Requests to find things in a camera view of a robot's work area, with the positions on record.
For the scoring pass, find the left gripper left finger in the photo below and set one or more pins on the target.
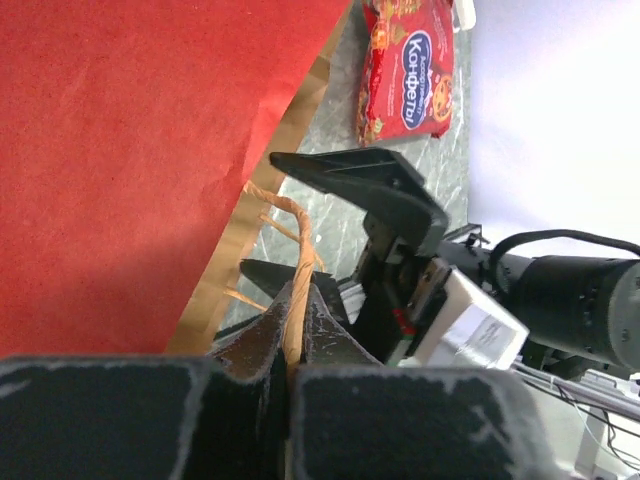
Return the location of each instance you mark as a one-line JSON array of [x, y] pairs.
[[216, 416]]

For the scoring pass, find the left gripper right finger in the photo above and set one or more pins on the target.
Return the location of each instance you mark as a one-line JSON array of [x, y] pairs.
[[354, 418]]

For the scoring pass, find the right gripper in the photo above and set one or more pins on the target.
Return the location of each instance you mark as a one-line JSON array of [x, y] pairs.
[[400, 300]]

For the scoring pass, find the red candy snack bag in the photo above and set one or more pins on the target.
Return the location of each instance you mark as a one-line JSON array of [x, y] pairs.
[[407, 81]]

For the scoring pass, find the red paper bag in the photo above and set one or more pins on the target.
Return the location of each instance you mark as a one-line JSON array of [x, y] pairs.
[[128, 129]]

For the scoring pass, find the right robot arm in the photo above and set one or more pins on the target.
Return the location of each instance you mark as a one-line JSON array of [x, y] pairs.
[[559, 300]]

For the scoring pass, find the white whiteboard eraser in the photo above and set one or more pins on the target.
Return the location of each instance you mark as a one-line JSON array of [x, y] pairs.
[[464, 15]]

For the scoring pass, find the aluminium frame rail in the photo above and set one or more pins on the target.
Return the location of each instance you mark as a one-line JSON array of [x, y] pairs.
[[599, 390]]

